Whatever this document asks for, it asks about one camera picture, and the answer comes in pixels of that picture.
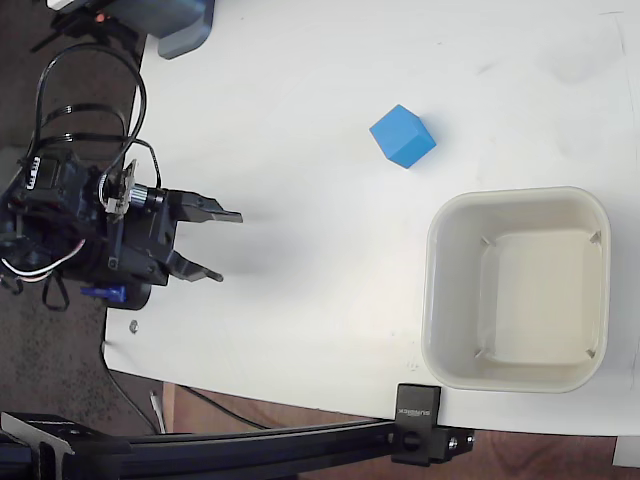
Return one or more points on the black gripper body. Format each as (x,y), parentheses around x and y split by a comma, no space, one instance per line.
(145,240)

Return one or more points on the blue cube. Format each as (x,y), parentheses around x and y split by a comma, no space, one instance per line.
(402,137)

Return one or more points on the black six-joint robot arm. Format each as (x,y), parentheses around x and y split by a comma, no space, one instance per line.
(60,200)

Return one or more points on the white square plastic bin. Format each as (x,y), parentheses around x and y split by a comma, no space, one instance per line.
(535,290)

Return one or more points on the small metal screw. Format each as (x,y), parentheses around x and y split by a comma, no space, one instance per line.
(134,326)

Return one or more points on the gray device base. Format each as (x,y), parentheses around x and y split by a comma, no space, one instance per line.
(175,25)

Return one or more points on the black stand with orange button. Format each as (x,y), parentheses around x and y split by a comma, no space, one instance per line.
(75,25)

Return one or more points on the black table clamp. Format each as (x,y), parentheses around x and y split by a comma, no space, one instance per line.
(417,425)

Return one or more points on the white paper sheet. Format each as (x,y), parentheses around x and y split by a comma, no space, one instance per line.
(627,452)

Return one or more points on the gripper-mounted camera circuit board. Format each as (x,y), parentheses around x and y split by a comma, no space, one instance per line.
(122,192)

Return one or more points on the black aluminium rail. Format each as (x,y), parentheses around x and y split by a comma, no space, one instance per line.
(225,447)

